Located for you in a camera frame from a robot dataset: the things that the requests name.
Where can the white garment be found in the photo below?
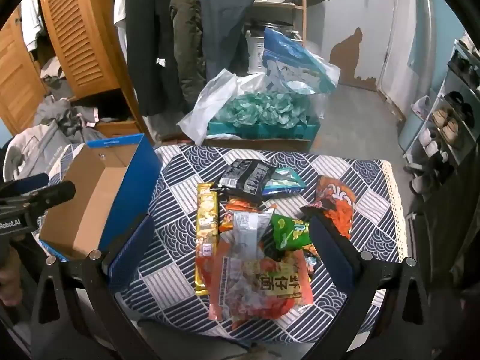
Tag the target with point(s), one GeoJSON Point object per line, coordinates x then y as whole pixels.
{"type": "Point", "coordinates": [32, 18]}

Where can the silver-backed snack packet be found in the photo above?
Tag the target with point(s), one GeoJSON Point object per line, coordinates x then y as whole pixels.
{"type": "Point", "coordinates": [247, 232]}

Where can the blue cardboard box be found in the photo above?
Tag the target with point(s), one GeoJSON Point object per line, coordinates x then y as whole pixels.
{"type": "Point", "coordinates": [90, 202]}

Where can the folded clothes in wardrobe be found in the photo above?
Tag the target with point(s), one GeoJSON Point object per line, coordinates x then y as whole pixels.
{"type": "Point", "coordinates": [56, 78]}

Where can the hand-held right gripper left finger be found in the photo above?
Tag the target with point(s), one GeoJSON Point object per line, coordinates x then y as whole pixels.
{"type": "Point", "coordinates": [131, 240]}

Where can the teal blue snack packet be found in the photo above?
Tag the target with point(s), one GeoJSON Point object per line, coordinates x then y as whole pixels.
{"type": "Point", "coordinates": [285, 182]}

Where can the clear red noodle packet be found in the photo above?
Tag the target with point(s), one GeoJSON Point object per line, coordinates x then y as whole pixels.
{"type": "Point", "coordinates": [262, 288]}

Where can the teal cardboard box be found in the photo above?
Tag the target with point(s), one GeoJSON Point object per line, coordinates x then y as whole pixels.
{"type": "Point", "coordinates": [262, 132]}

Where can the wooden wardrobe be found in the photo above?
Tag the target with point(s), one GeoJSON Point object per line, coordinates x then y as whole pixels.
{"type": "Point", "coordinates": [120, 127]}

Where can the pink white shoe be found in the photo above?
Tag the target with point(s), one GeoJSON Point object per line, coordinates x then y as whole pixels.
{"type": "Point", "coordinates": [422, 107]}

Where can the green snack packet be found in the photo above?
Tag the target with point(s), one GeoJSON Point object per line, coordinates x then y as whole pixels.
{"type": "Point", "coordinates": [288, 232]}

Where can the black snack packet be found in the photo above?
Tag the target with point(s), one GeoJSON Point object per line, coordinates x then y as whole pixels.
{"type": "Point", "coordinates": [243, 178]}

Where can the flat brown cardboard box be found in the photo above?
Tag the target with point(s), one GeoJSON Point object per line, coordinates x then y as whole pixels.
{"type": "Point", "coordinates": [262, 145]}

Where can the navy white patterned tablecloth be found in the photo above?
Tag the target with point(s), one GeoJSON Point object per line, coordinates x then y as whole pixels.
{"type": "Point", "coordinates": [360, 202]}

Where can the orange swirl snack packet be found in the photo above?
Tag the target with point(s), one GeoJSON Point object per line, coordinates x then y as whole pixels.
{"type": "Point", "coordinates": [333, 202]}

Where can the louvered wooden wardrobe door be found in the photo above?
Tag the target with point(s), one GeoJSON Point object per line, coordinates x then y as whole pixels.
{"type": "Point", "coordinates": [78, 33]}

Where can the white bucket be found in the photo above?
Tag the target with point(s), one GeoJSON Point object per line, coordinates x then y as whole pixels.
{"type": "Point", "coordinates": [257, 52]}

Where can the dark shoe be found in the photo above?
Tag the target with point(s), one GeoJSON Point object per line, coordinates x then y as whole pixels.
{"type": "Point", "coordinates": [425, 180]}

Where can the white door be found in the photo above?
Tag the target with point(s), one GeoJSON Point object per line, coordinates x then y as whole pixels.
{"type": "Point", "coordinates": [405, 26]}

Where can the white hanging shirt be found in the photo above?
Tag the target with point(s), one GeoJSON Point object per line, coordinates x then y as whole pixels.
{"type": "Point", "coordinates": [118, 3]}

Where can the wooden shelf rack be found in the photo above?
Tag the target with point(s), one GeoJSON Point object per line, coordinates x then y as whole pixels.
{"type": "Point", "coordinates": [302, 3]}

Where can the black hanging coat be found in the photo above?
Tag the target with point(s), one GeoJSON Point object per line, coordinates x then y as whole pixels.
{"type": "Point", "coordinates": [150, 45]}

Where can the blue-grey hanging coat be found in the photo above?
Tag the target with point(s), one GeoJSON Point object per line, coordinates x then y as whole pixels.
{"type": "Point", "coordinates": [225, 18]}

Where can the person's left hand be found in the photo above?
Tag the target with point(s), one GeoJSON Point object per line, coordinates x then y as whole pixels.
{"type": "Point", "coordinates": [7, 281]}

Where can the black shoe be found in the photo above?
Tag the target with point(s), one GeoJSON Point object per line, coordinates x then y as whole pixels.
{"type": "Point", "coordinates": [467, 114]}
{"type": "Point", "coordinates": [453, 99]}

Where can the white plastic bag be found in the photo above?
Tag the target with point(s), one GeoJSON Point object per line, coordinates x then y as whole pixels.
{"type": "Point", "coordinates": [210, 101]}

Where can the pile of teal paper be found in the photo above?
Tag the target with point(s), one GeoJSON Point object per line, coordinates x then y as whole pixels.
{"type": "Point", "coordinates": [262, 108]}

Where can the orange striped snack packet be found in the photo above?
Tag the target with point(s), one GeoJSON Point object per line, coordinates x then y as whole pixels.
{"type": "Point", "coordinates": [233, 207]}

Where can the blue plastic bag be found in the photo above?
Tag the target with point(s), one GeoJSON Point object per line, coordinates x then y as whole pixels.
{"type": "Point", "coordinates": [292, 60]}

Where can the pile of grey clothes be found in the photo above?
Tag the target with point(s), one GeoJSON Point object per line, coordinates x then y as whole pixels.
{"type": "Point", "coordinates": [63, 116]}

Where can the grey fabric bag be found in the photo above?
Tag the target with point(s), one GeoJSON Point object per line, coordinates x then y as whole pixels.
{"type": "Point", "coordinates": [41, 150]}

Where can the brown shoe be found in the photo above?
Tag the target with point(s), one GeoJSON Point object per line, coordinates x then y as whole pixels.
{"type": "Point", "coordinates": [450, 131]}
{"type": "Point", "coordinates": [438, 118]}

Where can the pale blue shoe rack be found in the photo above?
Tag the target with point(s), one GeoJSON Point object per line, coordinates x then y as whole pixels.
{"type": "Point", "coordinates": [455, 78]}

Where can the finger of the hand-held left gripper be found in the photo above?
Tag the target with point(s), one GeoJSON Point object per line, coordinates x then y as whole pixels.
{"type": "Point", "coordinates": [30, 184]}
{"type": "Point", "coordinates": [56, 195]}

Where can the long yellow snack packet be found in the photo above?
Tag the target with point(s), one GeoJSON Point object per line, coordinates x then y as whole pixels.
{"type": "Point", "coordinates": [206, 225]}

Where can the olive hanging jacket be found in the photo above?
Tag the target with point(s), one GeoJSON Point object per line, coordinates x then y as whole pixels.
{"type": "Point", "coordinates": [187, 45]}

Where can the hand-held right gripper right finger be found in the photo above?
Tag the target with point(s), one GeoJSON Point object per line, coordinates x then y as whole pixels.
{"type": "Point", "coordinates": [330, 247]}

